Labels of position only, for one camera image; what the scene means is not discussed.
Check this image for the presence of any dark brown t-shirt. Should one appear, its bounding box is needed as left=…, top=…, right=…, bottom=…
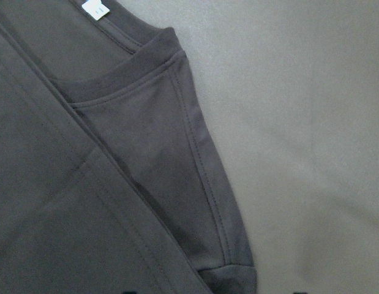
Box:
left=0, top=1, right=257, bottom=293

